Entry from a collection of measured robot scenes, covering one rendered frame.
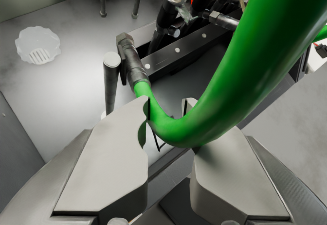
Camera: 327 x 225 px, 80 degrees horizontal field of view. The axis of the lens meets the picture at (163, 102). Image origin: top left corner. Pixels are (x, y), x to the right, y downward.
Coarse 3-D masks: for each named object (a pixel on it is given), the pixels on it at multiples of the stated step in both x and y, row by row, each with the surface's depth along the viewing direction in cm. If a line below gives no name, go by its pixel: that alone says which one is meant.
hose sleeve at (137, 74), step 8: (128, 40) 22; (128, 48) 21; (128, 56) 20; (136, 56) 20; (128, 64) 19; (136, 64) 18; (128, 72) 18; (136, 72) 17; (144, 72) 18; (128, 80) 18; (136, 80) 17; (144, 80) 17
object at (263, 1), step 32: (256, 0) 3; (288, 0) 3; (320, 0) 3; (256, 32) 4; (288, 32) 3; (224, 64) 5; (256, 64) 4; (288, 64) 4; (224, 96) 5; (256, 96) 4; (160, 128) 11; (192, 128) 7; (224, 128) 6
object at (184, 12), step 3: (177, 6) 28; (183, 6) 28; (177, 9) 28; (180, 9) 28; (183, 9) 28; (186, 9) 28; (180, 12) 28; (183, 12) 28; (186, 12) 28; (183, 15) 28; (186, 15) 28; (189, 15) 28; (183, 18) 28; (186, 18) 28; (189, 18) 28; (186, 21) 28; (189, 24) 28
